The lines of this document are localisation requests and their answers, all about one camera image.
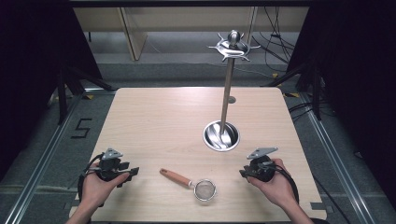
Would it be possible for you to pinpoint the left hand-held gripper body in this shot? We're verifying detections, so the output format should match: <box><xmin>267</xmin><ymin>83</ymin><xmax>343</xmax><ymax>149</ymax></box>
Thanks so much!
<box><xmin>95</xmin><ymin>147</ymin><xmax>126</xmax><ymax>183</ymax></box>

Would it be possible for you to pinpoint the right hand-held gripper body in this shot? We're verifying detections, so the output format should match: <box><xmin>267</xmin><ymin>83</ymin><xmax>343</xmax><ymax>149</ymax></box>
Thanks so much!
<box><xmin>244</xmin><ymin>147</ymin><xmax>279</xmax><ymax>183</ymax></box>

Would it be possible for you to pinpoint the person's left hand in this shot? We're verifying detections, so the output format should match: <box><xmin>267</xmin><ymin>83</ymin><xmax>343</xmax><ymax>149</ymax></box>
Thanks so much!
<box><xmin>81</xmin><ymin>162</ymin><xmax>131</xmax><ymax>210</ymax></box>

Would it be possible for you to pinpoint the person's right hand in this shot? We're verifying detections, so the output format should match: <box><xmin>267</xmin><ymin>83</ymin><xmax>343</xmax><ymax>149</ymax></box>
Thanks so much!
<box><xmin>247</xmin><ymin>158</ymin><xmax>297</xmax><ymax>210</ymax></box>

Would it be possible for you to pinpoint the steel utensil rack stand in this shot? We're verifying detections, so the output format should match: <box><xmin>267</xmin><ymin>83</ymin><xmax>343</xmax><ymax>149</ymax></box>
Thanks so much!
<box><xmin>202</xmin><ymin>29</ymin><xmax>262</xmax><ymax>153</ymax></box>

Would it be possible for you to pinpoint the black tripod stand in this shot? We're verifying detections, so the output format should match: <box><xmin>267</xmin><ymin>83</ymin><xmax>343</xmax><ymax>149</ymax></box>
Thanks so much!
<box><xmin>261</xmin><ymin>58</ymin><xmax>323</xmax><ymax>121</ymax></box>
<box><xmin>56</xmin><ymin>64</ymin><xmax>116</xmax><ymax>126</ymax></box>

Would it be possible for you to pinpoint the dark curtain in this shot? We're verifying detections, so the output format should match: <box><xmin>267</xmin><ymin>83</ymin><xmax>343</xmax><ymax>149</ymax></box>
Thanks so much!
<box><xmin>285</xmin><ymin>0</ymin><xmax>396</xmax><ymax>200</ymax></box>
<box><xmin>0</xmin><ymin>0</ymin><xmax>104</xmax><ymax>183</ymax></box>

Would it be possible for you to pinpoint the light wooden desk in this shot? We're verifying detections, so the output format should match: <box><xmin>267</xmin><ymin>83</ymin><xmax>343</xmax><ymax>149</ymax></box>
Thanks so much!
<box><xmin>72</xmin><ymin>6</ymin><xmax>310</xmax><ymax>63</ymax></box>

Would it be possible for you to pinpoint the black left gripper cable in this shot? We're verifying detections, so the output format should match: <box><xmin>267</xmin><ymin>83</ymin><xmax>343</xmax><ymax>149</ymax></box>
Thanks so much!
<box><xmin>77</xmin><ymin>152</ymin><xmax>106</xmax><ymax>208</ymax></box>

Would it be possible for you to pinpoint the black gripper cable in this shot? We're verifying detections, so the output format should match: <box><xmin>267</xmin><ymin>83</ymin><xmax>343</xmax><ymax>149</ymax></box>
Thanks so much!
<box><xmin>77</xmin><ymin>152</ymin><xmax>106</xmax><ymax>208</ymax></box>
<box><xmin>262</xmin><ymin>161</ymin><xmax>301</xmax><ymax>205</ymax></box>

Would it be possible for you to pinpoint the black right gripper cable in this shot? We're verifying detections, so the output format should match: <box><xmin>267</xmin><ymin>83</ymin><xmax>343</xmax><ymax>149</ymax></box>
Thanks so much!
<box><xmin>262</xmin><ymin>161</ymin><xmax>301</xmax><ymax>205</ymax></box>

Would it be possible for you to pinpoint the small strainer with orange handle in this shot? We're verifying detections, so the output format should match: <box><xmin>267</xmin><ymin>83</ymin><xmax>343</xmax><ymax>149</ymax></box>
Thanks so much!
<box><xmin>159</xmin><ymin>167</ymin><xmax>218</xmax><ymax>203</ymax></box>

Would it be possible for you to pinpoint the metal floor rail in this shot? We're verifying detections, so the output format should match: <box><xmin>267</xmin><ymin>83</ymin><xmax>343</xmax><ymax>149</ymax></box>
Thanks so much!
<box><xmin>298</xmin><ymin>92</ymin><xmax>375</xmax><ymax>224</ymax></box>
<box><xmin>2</xmin><ymin>90</ymin><xmax>117</xmax><ymax>224</ymax></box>

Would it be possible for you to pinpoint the black floor cable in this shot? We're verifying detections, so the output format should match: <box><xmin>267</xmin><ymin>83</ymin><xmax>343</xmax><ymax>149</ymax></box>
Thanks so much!
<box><xmin>287</xmin><ymin>101</ymin><xmax>321</xmax><ymax>123</ymax></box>
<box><xmin>311</xmin><ymin>174</ymin><xmax>353</xmax><ymax>224</ymax></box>

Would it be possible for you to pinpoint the bundle of black floor cables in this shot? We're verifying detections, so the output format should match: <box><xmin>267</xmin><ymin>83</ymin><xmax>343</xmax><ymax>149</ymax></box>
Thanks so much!
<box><xmin>250</xmin><ymin>6</ymin><xmax>297</xmax><ymax>65</ymax></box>

